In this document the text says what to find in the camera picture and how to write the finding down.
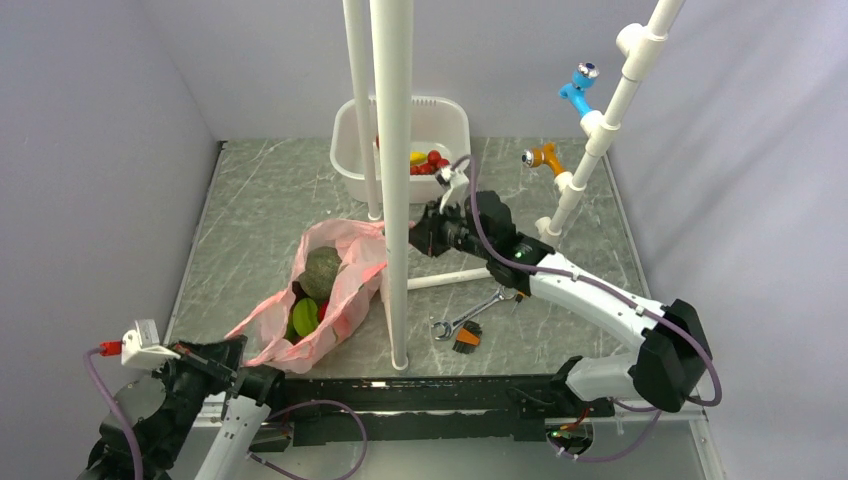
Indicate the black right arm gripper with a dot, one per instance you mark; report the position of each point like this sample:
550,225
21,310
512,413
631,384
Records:
425,236

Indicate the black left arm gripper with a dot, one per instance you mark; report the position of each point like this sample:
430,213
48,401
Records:
218,360

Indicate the pink plastic bag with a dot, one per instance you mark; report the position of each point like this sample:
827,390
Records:
362,249

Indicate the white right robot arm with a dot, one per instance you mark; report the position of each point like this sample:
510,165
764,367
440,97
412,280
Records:
667,361

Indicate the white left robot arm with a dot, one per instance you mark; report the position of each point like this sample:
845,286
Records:
150,419

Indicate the red fake cherry tomatoes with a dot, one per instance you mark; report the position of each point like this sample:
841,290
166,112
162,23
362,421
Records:
436,161

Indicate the yellow fake banana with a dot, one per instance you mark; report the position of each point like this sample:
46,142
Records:
418,158

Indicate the green fake melon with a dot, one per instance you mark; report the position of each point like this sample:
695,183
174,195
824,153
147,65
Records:
321,269

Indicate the green fake starfruit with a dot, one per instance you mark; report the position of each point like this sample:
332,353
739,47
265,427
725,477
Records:
302,320

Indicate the silver combination wrench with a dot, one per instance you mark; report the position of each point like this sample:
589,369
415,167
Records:
444,330

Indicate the small orange screwdriver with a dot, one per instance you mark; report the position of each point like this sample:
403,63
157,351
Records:
517,301

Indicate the black orange hex key set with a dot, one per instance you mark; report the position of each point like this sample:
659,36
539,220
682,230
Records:
468,338

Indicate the white plastic basin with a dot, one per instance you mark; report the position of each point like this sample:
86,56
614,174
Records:
437,123

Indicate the orange toy faucet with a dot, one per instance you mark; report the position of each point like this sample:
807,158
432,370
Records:
543,156

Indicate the blue toy faucet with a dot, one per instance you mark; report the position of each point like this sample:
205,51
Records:
582,79

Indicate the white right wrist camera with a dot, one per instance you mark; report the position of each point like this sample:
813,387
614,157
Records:
455,184

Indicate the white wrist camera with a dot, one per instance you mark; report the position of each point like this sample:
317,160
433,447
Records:
140,347
455,184

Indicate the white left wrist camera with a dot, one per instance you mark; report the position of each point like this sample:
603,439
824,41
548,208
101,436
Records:
140,347

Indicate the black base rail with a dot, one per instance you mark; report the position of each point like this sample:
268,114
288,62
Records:
519,407

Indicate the white pvc pipe frame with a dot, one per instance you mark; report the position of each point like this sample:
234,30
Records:
386,178

